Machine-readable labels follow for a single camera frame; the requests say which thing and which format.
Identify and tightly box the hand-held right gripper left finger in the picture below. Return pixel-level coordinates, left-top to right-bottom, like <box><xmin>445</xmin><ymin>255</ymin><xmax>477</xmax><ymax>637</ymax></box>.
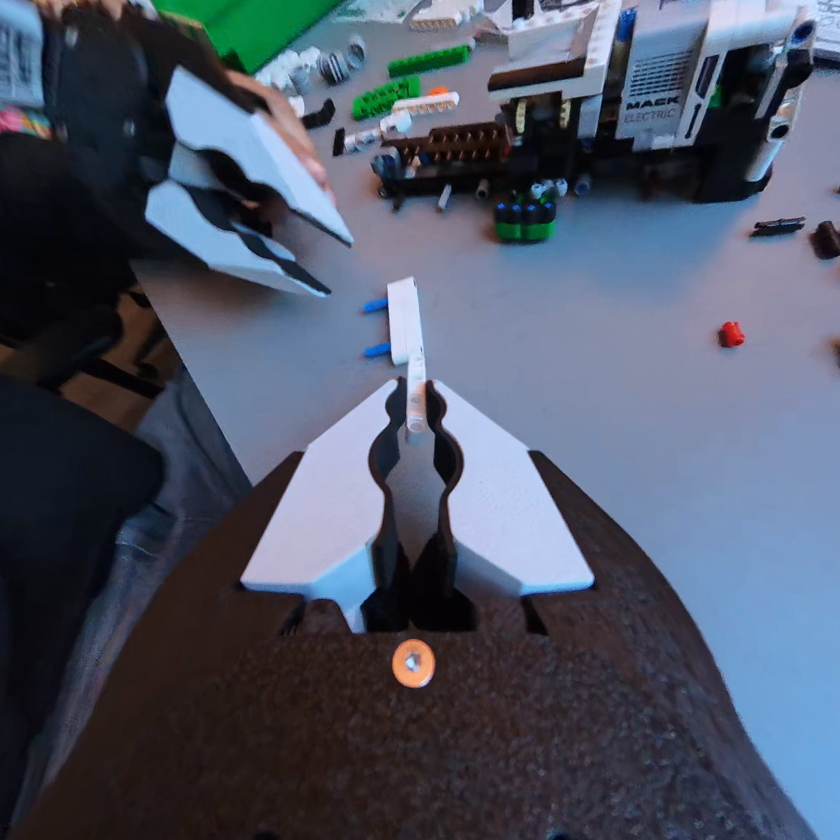
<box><xmin>240</xmin><ymin>377</ymin><xmax>412</xmax><ymax>634</ymax></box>

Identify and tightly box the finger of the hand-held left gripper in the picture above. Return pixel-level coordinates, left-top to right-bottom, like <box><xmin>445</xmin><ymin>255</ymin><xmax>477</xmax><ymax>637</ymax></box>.
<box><xmin>144</xmin><ymin>180</ymin><xmax>333</xmax><ymax>298</ymax></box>
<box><xmin>164</xmin><ymin>66</ymin><xmax>356</xmax><ymax>249</ymax></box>

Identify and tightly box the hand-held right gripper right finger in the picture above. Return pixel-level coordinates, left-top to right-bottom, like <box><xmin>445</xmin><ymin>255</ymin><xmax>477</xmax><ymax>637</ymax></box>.
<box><xmin>412</xmin><ymin>381</ymin><xmax>595</xmax><ymax>632</ymax></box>

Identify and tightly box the thin white lego liftarm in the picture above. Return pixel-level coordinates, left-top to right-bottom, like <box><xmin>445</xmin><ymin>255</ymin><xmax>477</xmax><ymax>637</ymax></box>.
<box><xmin>406</xmin><ymin>357</ymin><xmax>429</xmax><ymax>448</ymax></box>

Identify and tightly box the thick white lego beam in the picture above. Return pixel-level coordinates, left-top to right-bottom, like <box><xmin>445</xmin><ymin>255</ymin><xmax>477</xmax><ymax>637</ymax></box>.
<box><xmin>364</xmin><ymin>277</ymin><xmax>425</xmax><ymax>366</ymax></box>

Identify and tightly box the wide green lego beam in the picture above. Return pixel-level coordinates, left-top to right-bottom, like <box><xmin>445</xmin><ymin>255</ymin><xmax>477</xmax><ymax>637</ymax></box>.
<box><xmin>352</xmin><ymin>77</ymin><xmax>421</xmax><ymax>122</ymax></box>

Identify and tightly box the long white lego beam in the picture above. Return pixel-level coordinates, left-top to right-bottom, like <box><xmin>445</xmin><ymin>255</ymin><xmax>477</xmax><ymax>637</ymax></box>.
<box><xmin>392</xmin><ymin>92</ymin><xmax>460</xmax><ymax>119</ymax></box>

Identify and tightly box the narrow green lego beam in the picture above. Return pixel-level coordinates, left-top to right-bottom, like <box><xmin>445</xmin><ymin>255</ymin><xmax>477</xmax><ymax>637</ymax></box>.
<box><xmin>387</xmin><ymin>45</ymin><xmax>475</xmax><ymax>78</ymax></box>

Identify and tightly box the green black lego assembly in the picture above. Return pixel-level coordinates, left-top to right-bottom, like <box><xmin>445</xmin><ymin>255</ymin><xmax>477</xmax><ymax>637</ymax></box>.
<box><xmin>494</xmin><ymin>190</ymin><xmax>558</xmax><ymax>244</ymax></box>

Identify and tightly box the pile of small lego pieces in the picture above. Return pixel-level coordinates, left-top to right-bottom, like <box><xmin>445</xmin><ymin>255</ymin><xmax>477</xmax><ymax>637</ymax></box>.
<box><xmin>750</xmin><ymin>215</ymin><xmax>840</xmax><ymax>262</ymax></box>

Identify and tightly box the white lego truck model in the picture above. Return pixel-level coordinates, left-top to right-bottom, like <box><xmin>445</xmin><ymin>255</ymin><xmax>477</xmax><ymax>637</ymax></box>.
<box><xmin>371</xmin><ymin>0</ymin><xmax>815</xmax><ymax>204</ymax></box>

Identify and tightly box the person's left hand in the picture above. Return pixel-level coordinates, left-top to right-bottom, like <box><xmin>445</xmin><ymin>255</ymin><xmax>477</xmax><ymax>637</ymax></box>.
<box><xmin>224</xmin><ymin>69</ymin><xmax>337</xmax><ymax>209</ymax></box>

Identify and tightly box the green box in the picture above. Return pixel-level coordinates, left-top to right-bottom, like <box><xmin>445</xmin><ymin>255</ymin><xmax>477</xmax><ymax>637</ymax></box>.
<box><xmin>151</xmin><ymin>0</ymin><xmax>349</xmax><ymax>73</ymax></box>

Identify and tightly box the heap of white grey wheels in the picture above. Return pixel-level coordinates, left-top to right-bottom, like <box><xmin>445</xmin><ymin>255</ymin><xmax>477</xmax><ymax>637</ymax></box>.
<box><xmin>256</xmin><ymin>36</ymin><xmax>368</xmax><ymax>99</ymax></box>

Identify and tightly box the person's grey jeans leg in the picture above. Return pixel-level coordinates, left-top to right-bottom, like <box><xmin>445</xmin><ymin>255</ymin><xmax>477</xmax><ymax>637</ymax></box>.
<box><xmin>26</xmin><ymin>367</ymin><xmax>253</xmax><ymax>821</ymax></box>

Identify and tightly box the black office chair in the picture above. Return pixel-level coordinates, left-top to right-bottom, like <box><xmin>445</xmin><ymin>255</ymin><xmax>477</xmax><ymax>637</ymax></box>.
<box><xmin>0</xmin><ymin>131</ymin><xmax>168</xmax><ymax>398</ymax></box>

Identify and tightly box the person's black top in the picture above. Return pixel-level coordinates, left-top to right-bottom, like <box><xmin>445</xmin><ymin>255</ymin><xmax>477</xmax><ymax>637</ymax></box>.
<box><xmin>0</xmin><ymin>374</ymin><xmax>165</xmax><ymax>808</ymax></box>

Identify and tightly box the instruction booklet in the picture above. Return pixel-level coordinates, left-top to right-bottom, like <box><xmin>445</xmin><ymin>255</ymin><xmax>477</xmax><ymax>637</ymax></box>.
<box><xmin>812</xmin><ymin>0</ymin><xmax>840</xmax><ymax>61</ymax></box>

